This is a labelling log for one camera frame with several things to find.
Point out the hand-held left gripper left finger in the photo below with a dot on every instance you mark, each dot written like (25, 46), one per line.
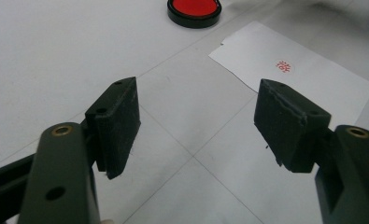
(116, 130)

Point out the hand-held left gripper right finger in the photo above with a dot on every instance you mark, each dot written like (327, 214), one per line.
(288, 130)

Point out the white paper sheet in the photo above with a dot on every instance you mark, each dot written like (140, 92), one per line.
(316, 81)

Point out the red ink pad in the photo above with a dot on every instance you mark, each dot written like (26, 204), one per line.
(194, 7)

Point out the white table cover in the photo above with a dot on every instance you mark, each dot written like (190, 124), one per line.
(48, 46)

